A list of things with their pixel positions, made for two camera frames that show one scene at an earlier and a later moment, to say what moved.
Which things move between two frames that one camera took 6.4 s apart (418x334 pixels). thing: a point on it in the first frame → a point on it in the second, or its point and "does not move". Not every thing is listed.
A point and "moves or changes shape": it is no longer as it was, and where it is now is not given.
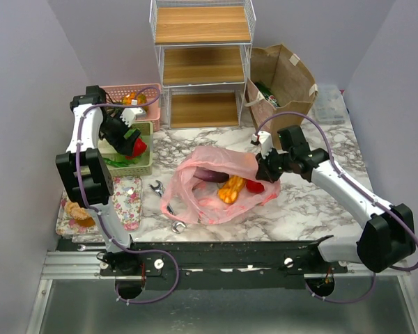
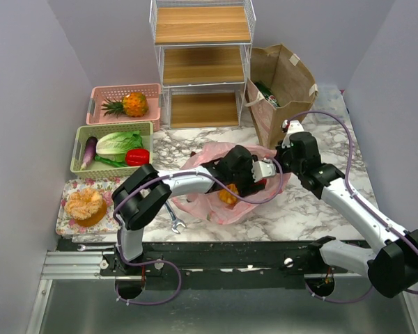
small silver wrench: x=83 y=248 does not move
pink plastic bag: x=189 y=201 moves or changes shape
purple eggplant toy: x=205 y=174 moves or changes shape
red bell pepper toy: x=139 y=147 → x=137 y=156
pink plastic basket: x=114 y=96 does not move
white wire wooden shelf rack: x=204 y=50 does not move
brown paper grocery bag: x=291 y=84 does not move
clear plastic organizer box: x=329 y=108 does not move
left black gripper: x=120 y=142 → x=246 y=190
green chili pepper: x=116 y=163 does not move
